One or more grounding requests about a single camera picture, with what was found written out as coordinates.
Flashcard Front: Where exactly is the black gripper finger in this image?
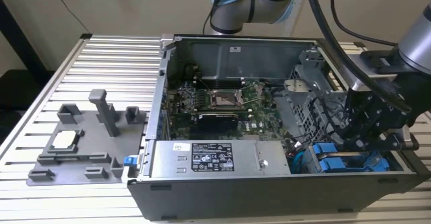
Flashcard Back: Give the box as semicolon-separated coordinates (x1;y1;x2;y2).
376;130;407;151
337;133;369;152

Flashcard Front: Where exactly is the black disk wire with connector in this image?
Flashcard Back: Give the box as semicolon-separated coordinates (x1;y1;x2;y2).
321;100;347;145

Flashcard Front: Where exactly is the hard disk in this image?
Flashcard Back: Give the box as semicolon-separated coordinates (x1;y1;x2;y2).
309;143;391;175

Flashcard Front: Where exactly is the thin black disk wire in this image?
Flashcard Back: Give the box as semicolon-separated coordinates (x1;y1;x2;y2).
312;96;337;136

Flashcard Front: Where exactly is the grey metal disk bay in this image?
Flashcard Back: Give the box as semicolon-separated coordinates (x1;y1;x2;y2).
273;48;353;144

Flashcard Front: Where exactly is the green motherboard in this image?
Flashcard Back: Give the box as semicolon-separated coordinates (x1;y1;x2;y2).
166;79;291;142

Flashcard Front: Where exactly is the black PC case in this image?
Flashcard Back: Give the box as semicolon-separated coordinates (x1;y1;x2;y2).
125;33;431;221

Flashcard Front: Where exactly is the silver power supply unit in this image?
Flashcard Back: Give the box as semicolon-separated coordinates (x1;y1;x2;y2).
149;140;291;179

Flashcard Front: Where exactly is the black graphics card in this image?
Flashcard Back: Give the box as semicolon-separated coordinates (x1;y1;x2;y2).
190;111;240;134

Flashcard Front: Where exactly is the CPU socket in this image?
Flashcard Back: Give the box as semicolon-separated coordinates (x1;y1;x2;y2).
208;90;240;108

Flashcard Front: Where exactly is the thin metal locking lever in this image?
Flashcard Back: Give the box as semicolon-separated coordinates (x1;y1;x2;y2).
194;75;212;93

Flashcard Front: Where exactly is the grey parts rack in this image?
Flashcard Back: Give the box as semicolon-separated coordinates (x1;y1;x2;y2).
25;89;149;186

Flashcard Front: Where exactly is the silver CPU chip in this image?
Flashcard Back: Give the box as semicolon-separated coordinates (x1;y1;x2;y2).
46;130;81;150

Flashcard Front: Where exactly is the black furniture piece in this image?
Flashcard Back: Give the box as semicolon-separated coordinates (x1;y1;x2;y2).
0;0;54;116

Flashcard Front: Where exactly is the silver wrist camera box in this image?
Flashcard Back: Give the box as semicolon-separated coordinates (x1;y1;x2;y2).
343;54;375;92

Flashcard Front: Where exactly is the blue data cable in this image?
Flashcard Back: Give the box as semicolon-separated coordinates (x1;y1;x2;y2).
289;150;307;174

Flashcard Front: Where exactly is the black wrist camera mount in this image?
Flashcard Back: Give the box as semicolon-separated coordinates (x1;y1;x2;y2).
360;48;409;77

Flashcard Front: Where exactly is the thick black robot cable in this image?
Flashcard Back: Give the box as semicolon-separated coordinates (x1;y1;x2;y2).
303;0;412;113

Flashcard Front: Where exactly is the metal socket cover frame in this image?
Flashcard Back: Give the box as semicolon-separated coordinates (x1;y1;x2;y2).
237;82;267;101

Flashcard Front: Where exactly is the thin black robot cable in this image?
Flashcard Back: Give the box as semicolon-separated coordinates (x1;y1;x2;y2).
331;0;401;47

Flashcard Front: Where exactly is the thin black wall cable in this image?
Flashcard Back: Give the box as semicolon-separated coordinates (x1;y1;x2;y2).
44;0;90;35

